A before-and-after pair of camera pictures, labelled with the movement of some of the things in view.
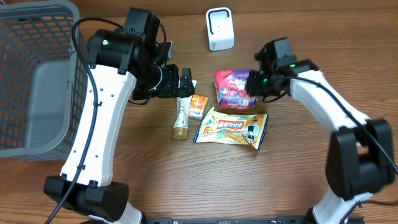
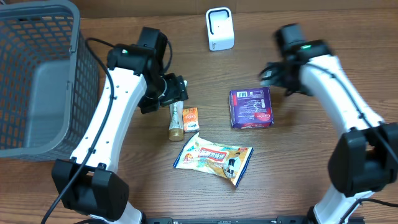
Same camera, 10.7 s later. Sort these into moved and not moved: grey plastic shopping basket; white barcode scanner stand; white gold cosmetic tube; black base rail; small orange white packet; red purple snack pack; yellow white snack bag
Moved: small orange white packet; white gold cosmetic tube; yellow white snack bag; red purple snack pack
Not moved: grey plastic shopping basket; white barcode scanner stand; black base rail
